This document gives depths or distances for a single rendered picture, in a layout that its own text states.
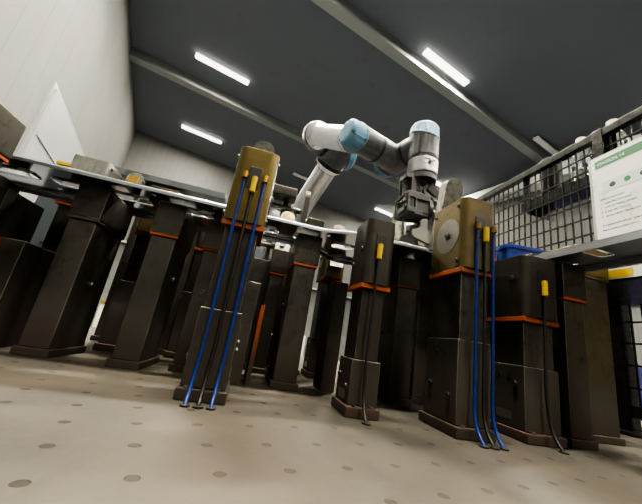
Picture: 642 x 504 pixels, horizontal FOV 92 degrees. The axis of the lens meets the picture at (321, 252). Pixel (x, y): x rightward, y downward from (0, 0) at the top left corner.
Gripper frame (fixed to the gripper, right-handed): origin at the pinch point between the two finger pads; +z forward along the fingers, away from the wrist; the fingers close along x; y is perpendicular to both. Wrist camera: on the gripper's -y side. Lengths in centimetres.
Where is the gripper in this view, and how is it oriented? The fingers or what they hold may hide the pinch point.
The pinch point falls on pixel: (424, 255)
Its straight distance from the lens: 77.1
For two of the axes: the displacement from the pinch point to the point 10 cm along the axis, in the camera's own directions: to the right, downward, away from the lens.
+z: -1.5, 9.5, -2.7
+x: 2.4, -2.3, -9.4
